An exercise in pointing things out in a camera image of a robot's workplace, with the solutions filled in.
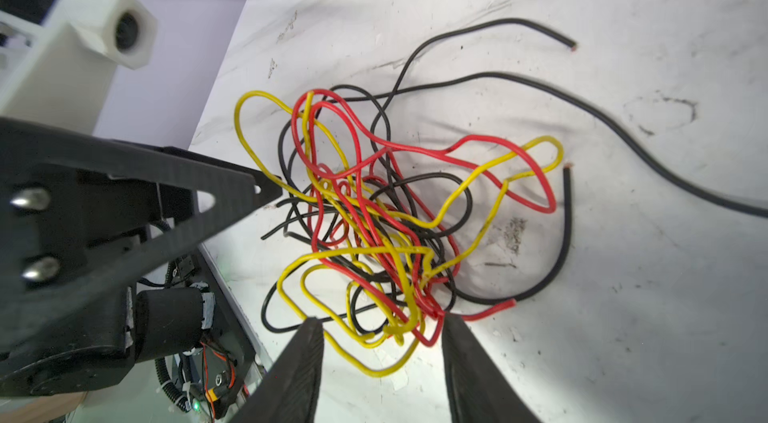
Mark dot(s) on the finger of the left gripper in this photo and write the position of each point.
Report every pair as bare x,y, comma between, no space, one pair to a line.
82,216

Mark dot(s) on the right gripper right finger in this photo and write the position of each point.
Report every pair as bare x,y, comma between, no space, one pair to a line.
477,390

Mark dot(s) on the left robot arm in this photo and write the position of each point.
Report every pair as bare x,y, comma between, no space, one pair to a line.
180,309

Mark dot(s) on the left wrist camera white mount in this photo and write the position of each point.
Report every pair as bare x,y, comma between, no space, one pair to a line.
59,57

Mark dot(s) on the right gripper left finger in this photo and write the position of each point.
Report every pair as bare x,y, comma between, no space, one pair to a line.
290,390

